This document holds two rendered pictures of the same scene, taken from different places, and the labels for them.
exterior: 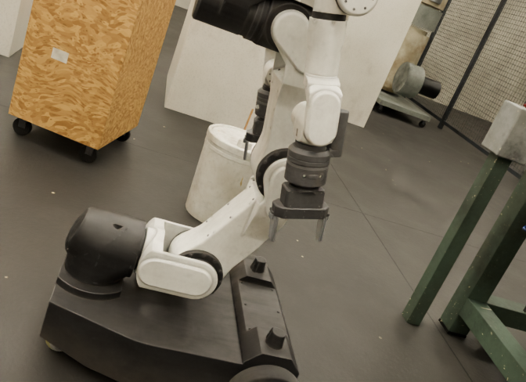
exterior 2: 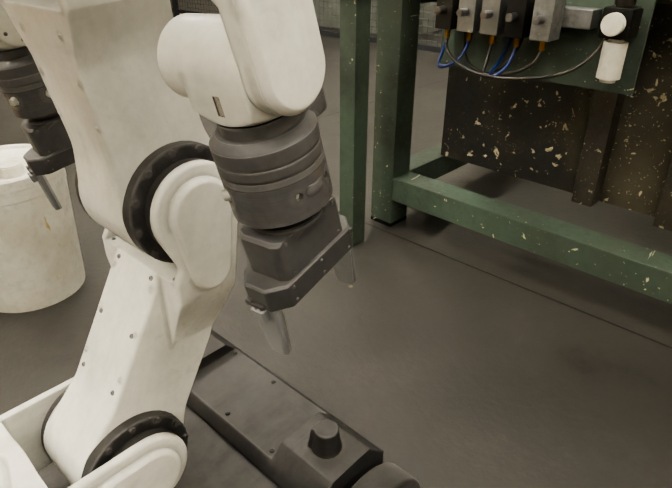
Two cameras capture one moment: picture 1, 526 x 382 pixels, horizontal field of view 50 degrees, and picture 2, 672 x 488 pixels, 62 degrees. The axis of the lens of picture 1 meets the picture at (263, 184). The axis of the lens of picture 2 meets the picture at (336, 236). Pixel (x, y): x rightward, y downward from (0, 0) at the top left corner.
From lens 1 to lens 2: 0.76 m
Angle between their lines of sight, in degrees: 30
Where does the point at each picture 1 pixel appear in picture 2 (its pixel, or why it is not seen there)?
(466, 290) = (386, 171)
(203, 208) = (17, 294)
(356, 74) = not seen: hidden behind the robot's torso
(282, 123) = (118, 104)
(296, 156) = (258, 166)
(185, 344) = not seen: outside the picture
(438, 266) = (354, 166)
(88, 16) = not seen: outside the picture
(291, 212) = (302, 281)
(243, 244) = (183, 355)
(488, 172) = (354, 20)
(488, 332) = (441, 200)
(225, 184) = (26, 242)
